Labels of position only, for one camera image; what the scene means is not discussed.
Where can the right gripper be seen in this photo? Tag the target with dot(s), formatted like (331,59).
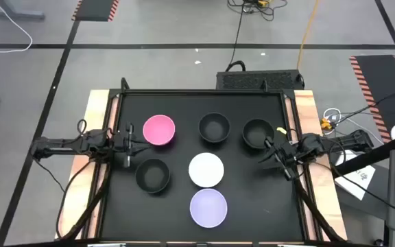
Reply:
(286,151)

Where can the white paper sheet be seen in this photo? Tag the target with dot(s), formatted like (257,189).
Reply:
(358,183)

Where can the light wooden base board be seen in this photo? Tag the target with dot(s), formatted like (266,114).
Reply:
(96,103)

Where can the black bowl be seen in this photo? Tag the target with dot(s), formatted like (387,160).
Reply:
(214,128)
(152,175)
(255,132)

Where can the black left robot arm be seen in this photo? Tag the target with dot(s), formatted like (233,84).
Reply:
(63,145)

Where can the yellow plug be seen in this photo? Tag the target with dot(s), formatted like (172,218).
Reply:
(261,3)
(326,124)

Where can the lavender bowl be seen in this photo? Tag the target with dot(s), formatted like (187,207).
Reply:
(208,208)

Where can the black perforated computer case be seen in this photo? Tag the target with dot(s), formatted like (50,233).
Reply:
(255,80)

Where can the black diagonal bar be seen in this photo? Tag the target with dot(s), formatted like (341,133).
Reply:
(365,159)

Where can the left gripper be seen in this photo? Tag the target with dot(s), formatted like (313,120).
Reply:
(129,145)

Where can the black mat with striped edges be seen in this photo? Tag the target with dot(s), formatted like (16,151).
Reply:
(382,89)
(94,8)

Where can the small yellow tag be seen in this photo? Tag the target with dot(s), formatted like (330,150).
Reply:
(281,130)

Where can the pink bowl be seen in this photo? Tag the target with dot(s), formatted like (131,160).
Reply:
(158,129)

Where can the white ribbed bowl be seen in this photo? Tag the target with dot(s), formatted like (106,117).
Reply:
(206,169)

